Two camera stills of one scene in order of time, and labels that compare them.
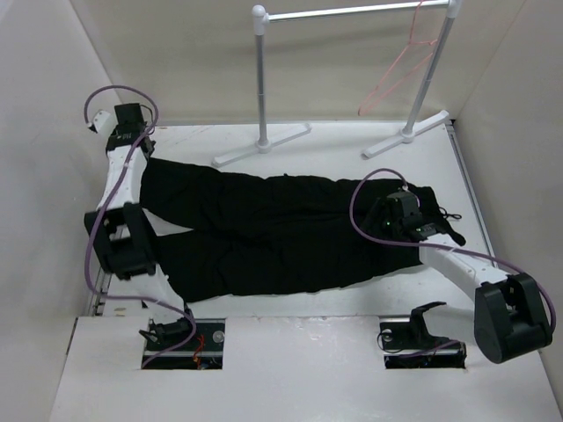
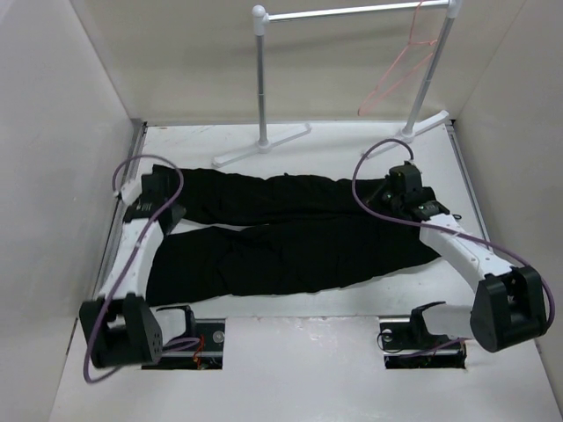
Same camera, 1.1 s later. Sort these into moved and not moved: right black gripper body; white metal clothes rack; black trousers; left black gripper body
Moved: left black gripper body; right black gripper body
Not moved: white metal clothes rack; black trousers
